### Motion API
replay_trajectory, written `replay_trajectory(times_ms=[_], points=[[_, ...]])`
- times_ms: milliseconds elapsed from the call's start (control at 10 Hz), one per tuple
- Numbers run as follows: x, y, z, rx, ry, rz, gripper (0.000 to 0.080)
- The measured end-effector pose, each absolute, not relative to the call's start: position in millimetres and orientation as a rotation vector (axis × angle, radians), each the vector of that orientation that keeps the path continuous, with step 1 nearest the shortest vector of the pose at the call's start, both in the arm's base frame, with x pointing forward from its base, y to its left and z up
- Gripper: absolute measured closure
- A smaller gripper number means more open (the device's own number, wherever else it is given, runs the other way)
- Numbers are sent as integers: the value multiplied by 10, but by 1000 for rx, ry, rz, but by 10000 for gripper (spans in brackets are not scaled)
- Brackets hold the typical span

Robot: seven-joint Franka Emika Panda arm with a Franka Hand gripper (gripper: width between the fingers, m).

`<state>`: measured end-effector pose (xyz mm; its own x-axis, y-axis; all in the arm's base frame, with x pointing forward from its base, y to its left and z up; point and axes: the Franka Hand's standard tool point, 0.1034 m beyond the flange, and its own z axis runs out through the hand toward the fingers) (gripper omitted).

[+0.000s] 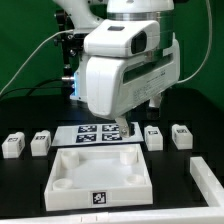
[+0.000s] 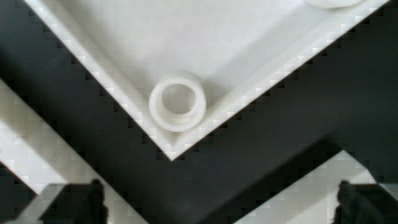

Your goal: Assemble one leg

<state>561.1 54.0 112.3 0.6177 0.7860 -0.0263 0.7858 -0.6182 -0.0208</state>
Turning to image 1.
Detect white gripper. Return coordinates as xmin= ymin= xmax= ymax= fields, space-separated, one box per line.
xmin=86 ymin=39 xmax=180 ymax=137

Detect white square tabletop part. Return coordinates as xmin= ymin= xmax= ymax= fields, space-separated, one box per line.
xmin=44 ymin=144 xmax=153 ymax=211

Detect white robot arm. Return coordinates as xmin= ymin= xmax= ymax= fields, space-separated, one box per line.
xmin=53 ymin=0 xmax=180 ymax=137

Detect white sheet with markers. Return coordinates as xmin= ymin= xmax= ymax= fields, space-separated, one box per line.
xmin=52 ymin=122 xmax=143 ymax=147

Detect white L-shaped corner fence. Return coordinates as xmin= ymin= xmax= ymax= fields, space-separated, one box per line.
xmin=0 ymin=157 xmax=224 ymax=224

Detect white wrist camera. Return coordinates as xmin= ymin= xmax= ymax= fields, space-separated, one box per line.
xmin=84 ymin=19 xmax=160 ymax=58

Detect black cable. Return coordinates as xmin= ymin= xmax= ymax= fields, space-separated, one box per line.
xmin=0 ymin=78 xmax=73 ymax=101

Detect white cable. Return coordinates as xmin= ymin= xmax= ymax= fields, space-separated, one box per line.
xmin=0 ymin=29 xmax=75 ymax=96

